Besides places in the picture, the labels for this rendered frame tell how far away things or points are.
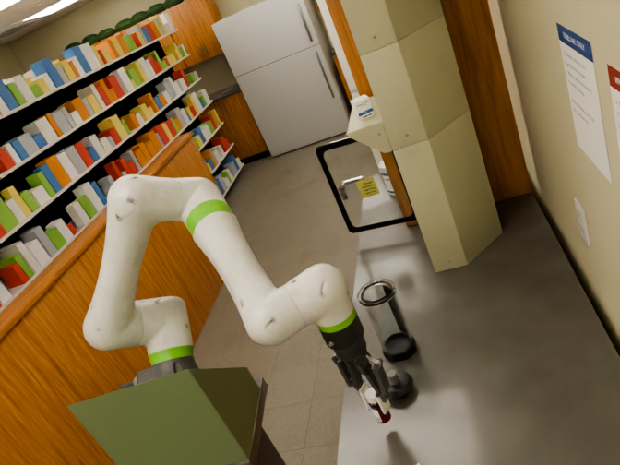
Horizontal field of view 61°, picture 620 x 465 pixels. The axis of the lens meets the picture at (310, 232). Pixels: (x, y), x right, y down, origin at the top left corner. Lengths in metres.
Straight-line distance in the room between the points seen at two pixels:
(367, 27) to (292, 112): 5.30
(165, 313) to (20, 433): 1.40
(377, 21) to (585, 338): 0.99
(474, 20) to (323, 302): 1.18
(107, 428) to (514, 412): 1.02
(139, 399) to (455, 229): 1.07
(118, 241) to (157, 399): 0.41
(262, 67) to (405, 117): 5.21
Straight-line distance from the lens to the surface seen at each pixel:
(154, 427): 1.52
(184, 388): 1.39
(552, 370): 1.45
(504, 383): 1.44
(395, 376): 1.45
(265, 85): 6.78
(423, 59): 1.62
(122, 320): 1.50
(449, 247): 1.80
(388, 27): 1.54
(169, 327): 1.56
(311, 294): 1.08
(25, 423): 2.85
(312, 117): 6.79
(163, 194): 1.31
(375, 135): 1.62
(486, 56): 1.97
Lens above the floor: 1.98
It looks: 25 degrees down
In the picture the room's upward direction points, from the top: 25 degrees counter-clockwise
